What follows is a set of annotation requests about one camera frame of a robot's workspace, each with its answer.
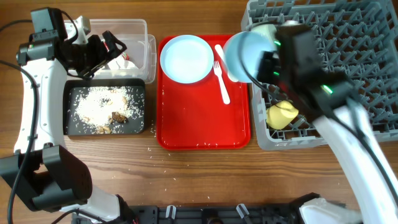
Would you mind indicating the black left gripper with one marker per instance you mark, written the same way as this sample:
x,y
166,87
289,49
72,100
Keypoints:
x,y
101,60

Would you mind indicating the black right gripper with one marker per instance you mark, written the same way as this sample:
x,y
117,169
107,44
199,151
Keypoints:
x,y
263,61

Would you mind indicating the white napkin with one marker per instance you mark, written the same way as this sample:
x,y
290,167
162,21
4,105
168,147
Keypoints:
x,y
120,63

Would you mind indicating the red snack wrapper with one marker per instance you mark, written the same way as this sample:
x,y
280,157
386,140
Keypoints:
x,y
125,56

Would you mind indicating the light blue bowl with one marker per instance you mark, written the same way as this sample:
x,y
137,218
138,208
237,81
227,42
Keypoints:
x,y
246,48

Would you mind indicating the white plastic spoon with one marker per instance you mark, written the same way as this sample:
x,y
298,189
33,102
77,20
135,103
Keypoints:
x,y
220,52

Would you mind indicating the mint green bowl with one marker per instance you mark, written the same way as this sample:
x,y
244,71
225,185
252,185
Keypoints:
x,y
263,33

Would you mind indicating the yellow plastic cup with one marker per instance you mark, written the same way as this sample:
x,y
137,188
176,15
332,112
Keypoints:
x,y
281,114

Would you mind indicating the white plastic fork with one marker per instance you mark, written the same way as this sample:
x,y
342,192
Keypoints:
x,y
224,93

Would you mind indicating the leftover rice and food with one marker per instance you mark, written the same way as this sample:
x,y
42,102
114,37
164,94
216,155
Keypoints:
x,y
102,107

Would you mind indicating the light blue plate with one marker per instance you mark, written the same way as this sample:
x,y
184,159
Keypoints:
x,y
186,59

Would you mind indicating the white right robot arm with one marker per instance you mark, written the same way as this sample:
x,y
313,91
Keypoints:
x,y
329,100

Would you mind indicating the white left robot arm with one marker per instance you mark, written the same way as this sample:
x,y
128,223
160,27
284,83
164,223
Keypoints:
x,y
42,173

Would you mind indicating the clear plastic waste bin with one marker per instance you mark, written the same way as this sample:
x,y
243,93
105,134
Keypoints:
x,y
141,48

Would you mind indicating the black waste tray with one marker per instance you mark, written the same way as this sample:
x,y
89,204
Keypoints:
x,y
71,124

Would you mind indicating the grey dishwasher rack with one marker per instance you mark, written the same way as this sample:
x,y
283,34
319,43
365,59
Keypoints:
x,y
357,37

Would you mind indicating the red serving tray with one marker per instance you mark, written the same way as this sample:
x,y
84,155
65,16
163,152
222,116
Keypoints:
x,y
194,117

